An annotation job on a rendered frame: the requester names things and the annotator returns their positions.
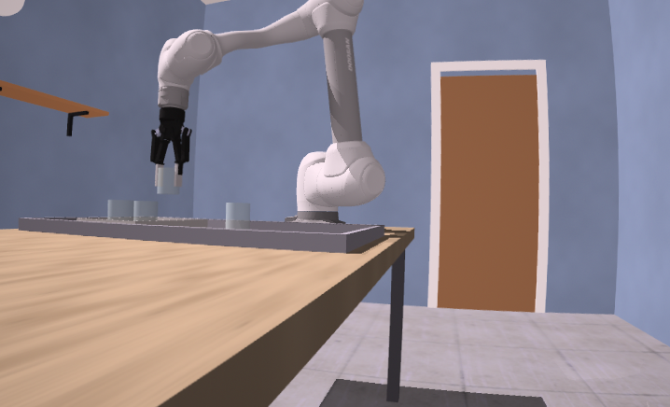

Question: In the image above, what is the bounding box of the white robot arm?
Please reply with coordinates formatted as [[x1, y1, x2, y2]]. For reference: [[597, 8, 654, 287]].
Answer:
[[158, 0, 385, 224]]

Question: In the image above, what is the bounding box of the pale grey cylinder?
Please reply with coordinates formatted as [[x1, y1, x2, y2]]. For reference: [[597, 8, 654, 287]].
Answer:
[[107, 200, 134, 221], [134, 201, 158, 221], [226, 203, 250, 230], [157, 167, 180, 195]]

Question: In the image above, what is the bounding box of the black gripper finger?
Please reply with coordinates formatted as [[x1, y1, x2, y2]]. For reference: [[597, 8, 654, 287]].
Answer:
[[169, 126, 192, 187], [150, 127, 171, 186]]

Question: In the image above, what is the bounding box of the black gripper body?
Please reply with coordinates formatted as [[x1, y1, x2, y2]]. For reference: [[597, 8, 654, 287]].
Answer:
[[159, 107, 185, 140]]

